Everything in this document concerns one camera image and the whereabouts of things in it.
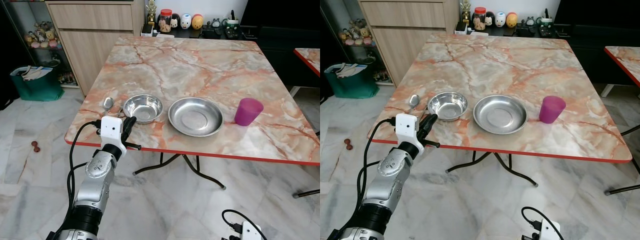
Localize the steel spoon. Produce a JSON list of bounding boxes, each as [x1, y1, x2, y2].
[[406, 94, 429, 115], [102, 97, 123, 118]]

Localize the light wooden cabinet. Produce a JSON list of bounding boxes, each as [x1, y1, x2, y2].
[[45, 0, 146, 96], [357, 0, 461, 87]]

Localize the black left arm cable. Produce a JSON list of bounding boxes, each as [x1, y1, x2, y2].
[[356, 118, 398, 201], [67, 120, 103, 211]]

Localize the red lid snack jar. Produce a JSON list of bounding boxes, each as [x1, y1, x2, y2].
[[473, 7, 487, 32], [159, 9, 173, 33]]

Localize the glass display cabinet with toys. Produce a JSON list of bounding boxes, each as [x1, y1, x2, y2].
[[320, 0, 393, 85], [2, 0, 81, 88]]

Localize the wide shallow steel plate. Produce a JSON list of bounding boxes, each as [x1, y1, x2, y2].
[[473, 94, 529, 135], [168, 97, 224, 138]]

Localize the black television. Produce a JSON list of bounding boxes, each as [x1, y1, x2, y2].
[[240, 0, 321, 29], [553, 0, 640, 26]]

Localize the marble top folding table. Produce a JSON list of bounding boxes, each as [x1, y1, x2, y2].
[[367, 31, 634, 188], [601, 46, 640, 99], [64, 34, 321, 191], [290, 47, 321, 97]]

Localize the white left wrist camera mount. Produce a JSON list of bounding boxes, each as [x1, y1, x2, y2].
[[395, 114, 420, 147], [100, 116, 124, 150]]

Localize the purple plastic cup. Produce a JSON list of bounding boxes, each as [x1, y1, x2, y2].
[[234, 98, 264, 127], [539, 95, 567, 124]]

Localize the small deep steel bowl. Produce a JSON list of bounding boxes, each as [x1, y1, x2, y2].
[[427, 91, 469, 122], [122, 94, 164, 124]]

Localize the green fabric bag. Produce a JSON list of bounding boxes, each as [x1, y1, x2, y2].
[[10, 65, 65, 102], [324, 62, 379, 99]]

